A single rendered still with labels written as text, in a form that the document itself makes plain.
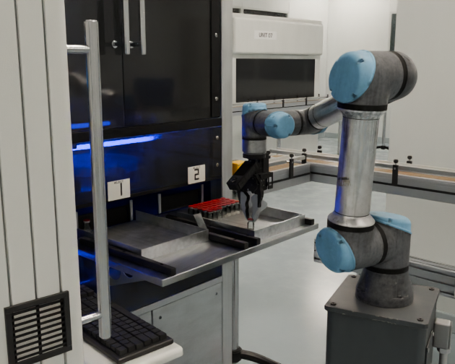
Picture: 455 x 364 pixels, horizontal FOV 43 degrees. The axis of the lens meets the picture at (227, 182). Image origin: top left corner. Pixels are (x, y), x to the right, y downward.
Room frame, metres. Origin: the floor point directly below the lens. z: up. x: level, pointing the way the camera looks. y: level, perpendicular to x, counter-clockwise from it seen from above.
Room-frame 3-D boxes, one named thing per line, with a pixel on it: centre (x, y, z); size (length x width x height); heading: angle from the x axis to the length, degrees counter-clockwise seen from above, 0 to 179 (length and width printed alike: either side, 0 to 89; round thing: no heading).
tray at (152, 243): (1.69, 0.27, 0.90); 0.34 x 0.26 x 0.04; 48
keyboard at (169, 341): (1.27, 0.30, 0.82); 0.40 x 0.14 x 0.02; 42
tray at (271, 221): (1.87, -0.04, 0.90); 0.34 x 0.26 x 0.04; 47
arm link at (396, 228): (1.46, -0.42, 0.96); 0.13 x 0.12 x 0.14; 121
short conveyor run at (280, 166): (2.52, -0.12, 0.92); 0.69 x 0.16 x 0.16; 138
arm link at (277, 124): (1.68, -0.15, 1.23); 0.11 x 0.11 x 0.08; 31
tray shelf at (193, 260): (1.77, 0.10, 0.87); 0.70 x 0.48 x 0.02; 138
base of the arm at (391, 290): (1.46, -0.42, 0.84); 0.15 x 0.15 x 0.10
